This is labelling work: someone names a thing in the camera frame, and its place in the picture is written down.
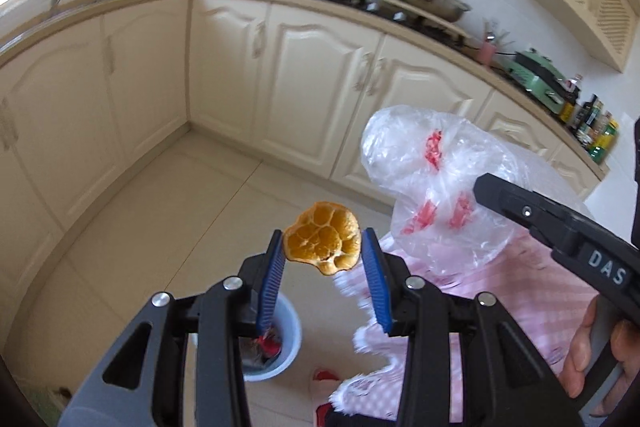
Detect cream lower kitchen cabinets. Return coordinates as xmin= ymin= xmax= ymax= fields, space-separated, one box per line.
xmin=1 ymin=0 xmax=606 ymax=333

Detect dark soy sauce bottle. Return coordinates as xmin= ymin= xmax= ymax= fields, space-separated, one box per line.
xmin=559 ymin=74 xmax=582 ymax=124

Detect green electric grill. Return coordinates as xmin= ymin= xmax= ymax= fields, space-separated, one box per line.
xmin=501 ymin=48 xmax=566 ymax=116

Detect pink utensil holder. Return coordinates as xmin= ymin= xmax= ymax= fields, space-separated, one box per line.
xmin=475 ymin=31 xmax=498 ymax=67

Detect black gas stove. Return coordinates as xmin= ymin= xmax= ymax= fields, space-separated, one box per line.
xmin=320 ymin=0 xmax=470 ymax=50

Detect dark glass bottle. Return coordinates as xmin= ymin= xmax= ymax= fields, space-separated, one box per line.
xmin=570 ymin=93 xmax=599 ymax=141

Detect clear plastic bag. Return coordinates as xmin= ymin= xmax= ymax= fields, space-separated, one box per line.
xmin=359 ymin=104 xmax=532 ymax=278

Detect pink checkered tablecloth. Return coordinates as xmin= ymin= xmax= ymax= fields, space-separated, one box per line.
xmin=314 ymin=141 xmax=637 ymax=427

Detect green yellow bottle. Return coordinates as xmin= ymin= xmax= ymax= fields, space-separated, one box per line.
xmin=589 ymin=119 xmax=620 ymax=165

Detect person's right hand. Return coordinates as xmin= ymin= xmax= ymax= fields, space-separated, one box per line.
xmin=556 ymin=296 xmax=640 ymax=417

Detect light blue trash bin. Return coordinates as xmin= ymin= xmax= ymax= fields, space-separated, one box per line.
xmin=239 ymin=294 xmax=303 ymax=383

